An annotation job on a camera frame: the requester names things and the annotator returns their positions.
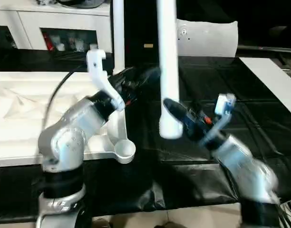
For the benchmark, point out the white plastic table leg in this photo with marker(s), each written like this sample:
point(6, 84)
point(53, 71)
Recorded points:
point(169, 59)
point(119, 35)

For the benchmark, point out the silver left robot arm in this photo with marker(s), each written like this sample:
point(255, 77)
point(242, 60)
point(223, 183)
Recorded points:
point(69, 133)

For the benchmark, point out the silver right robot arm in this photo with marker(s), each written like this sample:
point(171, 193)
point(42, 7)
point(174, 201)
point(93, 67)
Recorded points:
point(243, 164)

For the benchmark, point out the small gold label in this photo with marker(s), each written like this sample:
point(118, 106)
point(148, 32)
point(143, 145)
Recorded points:
point(148, 45)

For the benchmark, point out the black padded work mat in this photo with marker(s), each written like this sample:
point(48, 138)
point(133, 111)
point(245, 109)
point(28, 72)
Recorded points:
point(231, 83)

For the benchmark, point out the small white jar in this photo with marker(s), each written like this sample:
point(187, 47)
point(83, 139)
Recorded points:
point(92, 46)
point(60, 46)

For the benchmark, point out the white jar with blue print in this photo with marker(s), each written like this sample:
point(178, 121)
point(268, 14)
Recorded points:
point(78, 45)

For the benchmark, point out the white flat board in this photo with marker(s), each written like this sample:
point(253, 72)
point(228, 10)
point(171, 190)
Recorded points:
point(271, 80)

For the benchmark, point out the red bottle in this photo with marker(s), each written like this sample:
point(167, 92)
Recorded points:
point(48, 42)

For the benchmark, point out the grey black helmet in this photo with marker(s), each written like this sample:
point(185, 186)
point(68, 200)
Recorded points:
point(81, 2)

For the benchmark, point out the white cabinet with glass doors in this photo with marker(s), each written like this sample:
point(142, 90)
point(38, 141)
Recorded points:
point(29, 19)

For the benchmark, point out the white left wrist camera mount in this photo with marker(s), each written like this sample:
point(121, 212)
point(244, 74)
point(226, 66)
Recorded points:
point(98, 69)

